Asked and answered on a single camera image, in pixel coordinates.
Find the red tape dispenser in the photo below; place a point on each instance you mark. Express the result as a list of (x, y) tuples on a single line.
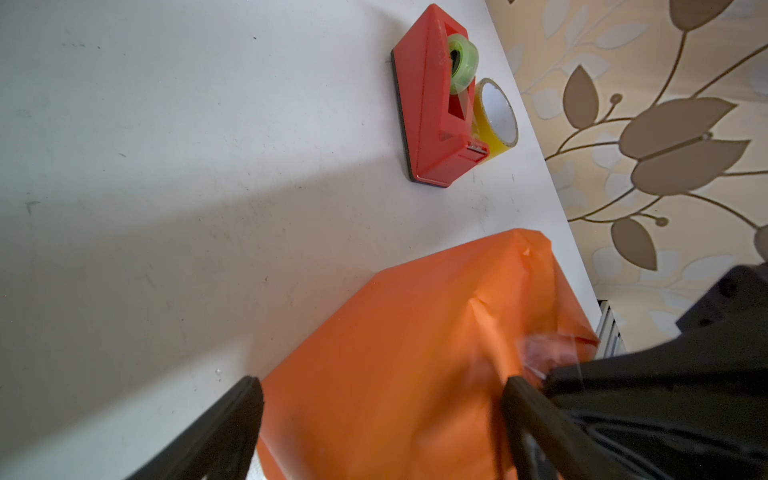
[(436, 126)]

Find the clear tape roll green core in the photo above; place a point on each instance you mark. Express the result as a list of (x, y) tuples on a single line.
[(464, 62)]

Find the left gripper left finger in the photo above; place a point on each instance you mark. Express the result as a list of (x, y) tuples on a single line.
[(220, 444)]

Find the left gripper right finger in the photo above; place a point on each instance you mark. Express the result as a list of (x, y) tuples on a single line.
[(530, 418)]

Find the clear tape strip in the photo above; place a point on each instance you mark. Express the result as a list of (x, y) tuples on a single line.
[(541, 353)]

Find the yellow tape roll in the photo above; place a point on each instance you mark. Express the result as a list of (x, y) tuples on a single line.
[(494, 122)]

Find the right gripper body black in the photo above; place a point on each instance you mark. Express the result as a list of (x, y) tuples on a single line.
[(694, 407)]

